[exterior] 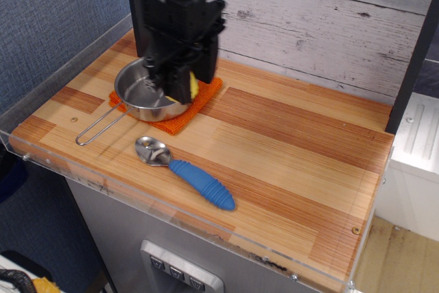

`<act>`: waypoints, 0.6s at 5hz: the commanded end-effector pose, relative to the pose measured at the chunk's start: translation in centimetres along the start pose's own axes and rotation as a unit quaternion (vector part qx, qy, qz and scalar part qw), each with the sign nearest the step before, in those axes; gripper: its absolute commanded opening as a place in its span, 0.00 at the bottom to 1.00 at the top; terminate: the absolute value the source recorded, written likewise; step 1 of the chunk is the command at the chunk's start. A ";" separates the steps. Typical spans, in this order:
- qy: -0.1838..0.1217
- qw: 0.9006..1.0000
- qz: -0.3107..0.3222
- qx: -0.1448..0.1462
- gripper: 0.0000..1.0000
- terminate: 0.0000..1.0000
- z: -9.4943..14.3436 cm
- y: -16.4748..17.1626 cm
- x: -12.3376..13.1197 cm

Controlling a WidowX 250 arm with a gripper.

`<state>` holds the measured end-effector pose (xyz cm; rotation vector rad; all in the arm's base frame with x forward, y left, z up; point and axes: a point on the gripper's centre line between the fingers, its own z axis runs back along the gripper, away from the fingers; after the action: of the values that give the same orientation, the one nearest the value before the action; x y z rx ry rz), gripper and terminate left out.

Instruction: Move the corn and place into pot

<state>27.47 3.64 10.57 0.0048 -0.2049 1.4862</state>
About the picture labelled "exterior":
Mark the dark right vertical post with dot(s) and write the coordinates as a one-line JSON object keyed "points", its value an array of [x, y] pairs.
{"points": [[419, 55]]}

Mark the orange knitted cloth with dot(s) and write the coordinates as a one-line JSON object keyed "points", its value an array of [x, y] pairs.
{"points": [[205, 93]]}

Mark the silver button control panel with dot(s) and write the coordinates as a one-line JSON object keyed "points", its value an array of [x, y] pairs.
{"points": [[169, 272]]}

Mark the yellow black object bottom left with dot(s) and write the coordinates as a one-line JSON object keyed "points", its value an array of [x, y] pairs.
{"points": [[19, 281]]}

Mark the stainless steel pot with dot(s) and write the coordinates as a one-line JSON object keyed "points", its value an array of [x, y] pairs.
{"points": [[141, 99]]}

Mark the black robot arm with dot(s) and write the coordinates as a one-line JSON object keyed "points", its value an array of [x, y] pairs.
{"points": [[183, 41]]}

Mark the blue handled metal spoon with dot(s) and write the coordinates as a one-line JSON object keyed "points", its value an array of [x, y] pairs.
{"points": [[155, 153]]}

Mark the clear acrylic table guard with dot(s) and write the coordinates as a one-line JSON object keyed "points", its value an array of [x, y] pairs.
{"points": [[302, 162]]}

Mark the yellow plastic corn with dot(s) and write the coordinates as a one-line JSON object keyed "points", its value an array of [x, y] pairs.
{"points": [[193, 88]]}

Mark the white aluminium side block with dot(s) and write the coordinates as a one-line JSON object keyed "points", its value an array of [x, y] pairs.
{"points": [[416, 140]]}

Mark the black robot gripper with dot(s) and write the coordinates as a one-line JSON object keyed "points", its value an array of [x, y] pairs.
{"points": [[177, 26]]}

